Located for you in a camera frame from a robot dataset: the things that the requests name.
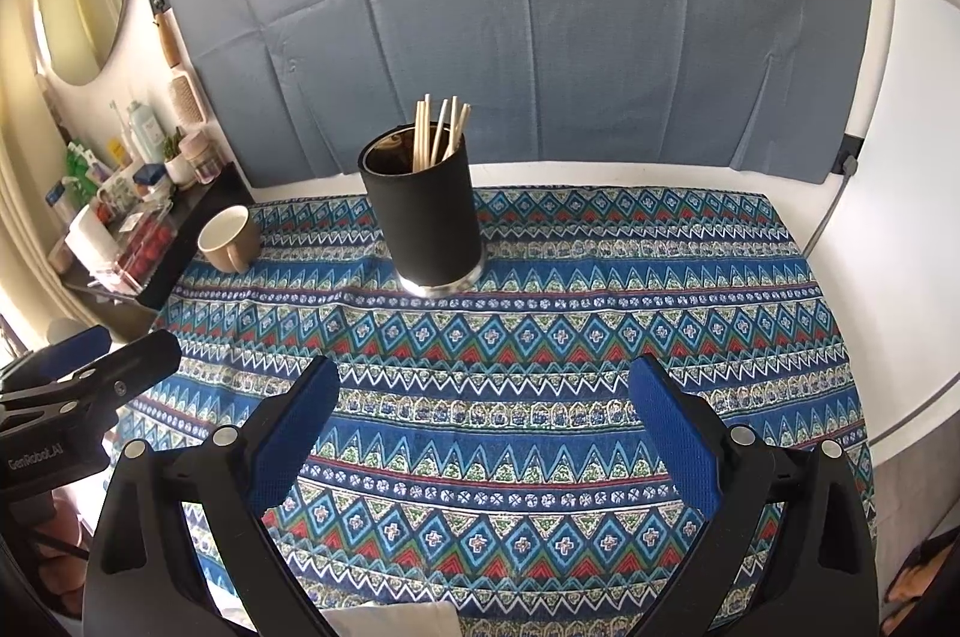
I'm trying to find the wooden hairbrush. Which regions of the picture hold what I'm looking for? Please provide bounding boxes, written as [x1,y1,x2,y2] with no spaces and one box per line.
[153,11,205,128]

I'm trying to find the beige ceramic mug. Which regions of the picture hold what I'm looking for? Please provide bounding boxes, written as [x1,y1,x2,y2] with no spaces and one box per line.
[197,205,260,274]

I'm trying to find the clear box of strawberries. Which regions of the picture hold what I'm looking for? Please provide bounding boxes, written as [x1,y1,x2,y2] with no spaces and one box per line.
[114,211,178,295]

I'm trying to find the dark blue small box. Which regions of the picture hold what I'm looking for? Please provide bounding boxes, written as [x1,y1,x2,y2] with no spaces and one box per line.
[133,164,169,187]

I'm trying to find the black utensil holder cup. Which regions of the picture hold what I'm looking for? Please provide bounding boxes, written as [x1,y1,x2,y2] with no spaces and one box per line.
[358,125,485,299]

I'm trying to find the black side shelf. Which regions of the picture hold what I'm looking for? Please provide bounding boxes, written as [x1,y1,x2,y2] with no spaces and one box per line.
[60,162,252,312]

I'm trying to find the pink lidded glass jar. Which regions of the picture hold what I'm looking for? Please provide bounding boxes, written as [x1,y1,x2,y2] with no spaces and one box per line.
[179,130,223,185]

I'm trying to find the white foam board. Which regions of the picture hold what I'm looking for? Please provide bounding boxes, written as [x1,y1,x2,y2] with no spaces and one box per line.
[812,0,958,463]

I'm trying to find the pale green lotion bottle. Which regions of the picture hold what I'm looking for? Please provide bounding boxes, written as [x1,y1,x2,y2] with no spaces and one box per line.
[127,100,166,164]

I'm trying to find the white pot with succulent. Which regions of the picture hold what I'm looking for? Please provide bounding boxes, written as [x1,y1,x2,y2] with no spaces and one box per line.
[163,127,197,190]

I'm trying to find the grey-blue backdrop cloth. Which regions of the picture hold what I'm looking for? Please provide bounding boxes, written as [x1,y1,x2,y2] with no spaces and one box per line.
[169,0,872,188]

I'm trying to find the blue patterned tablecloth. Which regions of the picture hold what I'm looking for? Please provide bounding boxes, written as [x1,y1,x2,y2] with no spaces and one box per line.
[114,187,874,635]

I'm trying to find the white paper towel roll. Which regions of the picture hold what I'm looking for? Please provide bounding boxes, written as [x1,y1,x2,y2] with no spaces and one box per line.
[65,206,121,274]

